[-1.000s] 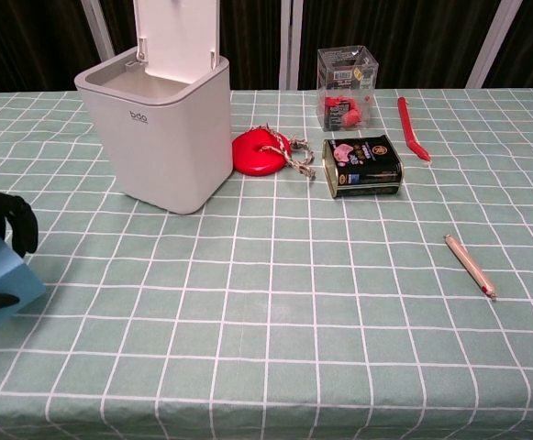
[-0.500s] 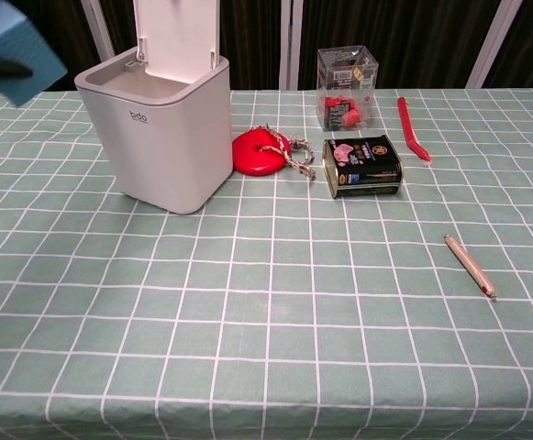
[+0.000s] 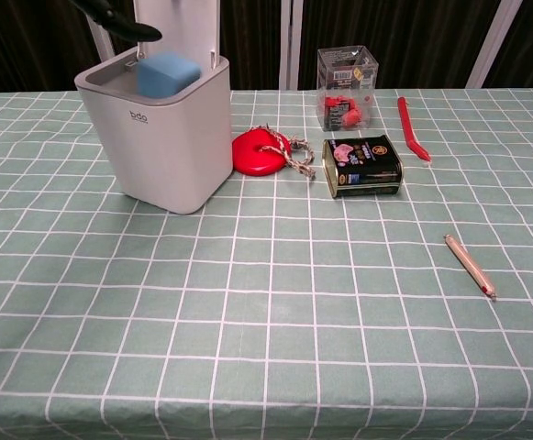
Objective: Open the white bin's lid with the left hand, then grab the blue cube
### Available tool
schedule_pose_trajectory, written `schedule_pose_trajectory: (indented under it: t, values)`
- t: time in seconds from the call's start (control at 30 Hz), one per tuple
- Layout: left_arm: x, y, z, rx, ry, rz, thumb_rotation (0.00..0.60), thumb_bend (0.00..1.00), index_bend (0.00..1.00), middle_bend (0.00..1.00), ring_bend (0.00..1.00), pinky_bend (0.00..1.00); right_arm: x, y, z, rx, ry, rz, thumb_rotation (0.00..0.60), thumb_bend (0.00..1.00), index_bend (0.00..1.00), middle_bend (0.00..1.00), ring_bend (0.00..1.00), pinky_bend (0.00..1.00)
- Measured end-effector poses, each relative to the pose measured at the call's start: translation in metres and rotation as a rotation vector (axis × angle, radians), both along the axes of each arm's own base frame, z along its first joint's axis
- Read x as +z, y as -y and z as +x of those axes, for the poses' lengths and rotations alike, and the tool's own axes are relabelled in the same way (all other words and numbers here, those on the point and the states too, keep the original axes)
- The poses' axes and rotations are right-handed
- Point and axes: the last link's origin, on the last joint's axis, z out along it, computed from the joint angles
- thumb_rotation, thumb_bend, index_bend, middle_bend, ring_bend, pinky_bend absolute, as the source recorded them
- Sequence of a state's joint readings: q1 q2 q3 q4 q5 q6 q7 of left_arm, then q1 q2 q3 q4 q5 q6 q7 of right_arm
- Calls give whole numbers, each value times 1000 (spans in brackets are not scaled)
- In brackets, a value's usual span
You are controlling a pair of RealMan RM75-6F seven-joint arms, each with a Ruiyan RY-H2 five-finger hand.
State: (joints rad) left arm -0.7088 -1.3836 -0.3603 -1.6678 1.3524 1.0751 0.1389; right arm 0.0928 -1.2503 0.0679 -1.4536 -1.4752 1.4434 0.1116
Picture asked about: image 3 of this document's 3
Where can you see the clear plastic box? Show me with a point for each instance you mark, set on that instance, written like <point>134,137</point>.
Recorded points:
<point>348,69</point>

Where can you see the green white checked tablecloth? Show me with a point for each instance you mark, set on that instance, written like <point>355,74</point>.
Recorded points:
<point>266,321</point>

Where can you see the white square box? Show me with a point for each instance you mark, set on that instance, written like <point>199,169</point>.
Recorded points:
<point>165,151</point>

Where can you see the blue foam cube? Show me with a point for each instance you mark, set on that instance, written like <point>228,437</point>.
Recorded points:
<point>165,75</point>

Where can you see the dark ribbed screen panel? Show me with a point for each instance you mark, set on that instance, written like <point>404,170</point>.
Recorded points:
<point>252,46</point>
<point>408,27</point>
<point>23,46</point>
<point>532,41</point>

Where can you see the red bent plastic stick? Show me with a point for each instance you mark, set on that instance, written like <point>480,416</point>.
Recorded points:
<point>410,133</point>

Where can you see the black luncheon meat tin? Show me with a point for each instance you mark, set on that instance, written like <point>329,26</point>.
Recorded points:
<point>367,174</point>

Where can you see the white plastic lid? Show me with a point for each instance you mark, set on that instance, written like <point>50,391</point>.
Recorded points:
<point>179,23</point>

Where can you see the tan wooden pencil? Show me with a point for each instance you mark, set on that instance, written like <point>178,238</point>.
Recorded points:
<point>470,268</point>

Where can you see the red plastic disc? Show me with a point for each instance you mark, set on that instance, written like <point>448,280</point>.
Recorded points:
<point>257,158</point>

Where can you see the red toy pieces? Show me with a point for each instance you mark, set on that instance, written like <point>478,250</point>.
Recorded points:
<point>346,112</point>

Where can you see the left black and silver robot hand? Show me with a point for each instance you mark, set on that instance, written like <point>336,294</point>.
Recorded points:
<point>124,27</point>

